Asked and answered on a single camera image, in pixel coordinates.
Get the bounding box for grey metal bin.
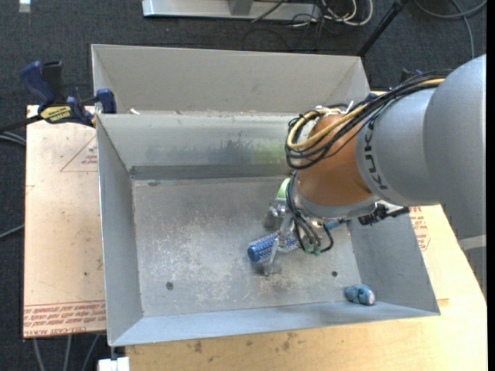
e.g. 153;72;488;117
90;43;442;347

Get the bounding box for black cylinder on white bracket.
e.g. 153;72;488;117
357;203;410;226

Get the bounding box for brown cardboard board red print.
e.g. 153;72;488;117
22;104;452;339

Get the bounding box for light green round thing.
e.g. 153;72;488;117
275;177;292;201

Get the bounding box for blue cylinder with white print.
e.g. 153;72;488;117
247;233;280;264

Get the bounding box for blue-grey toy animal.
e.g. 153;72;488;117
343;284;377;306

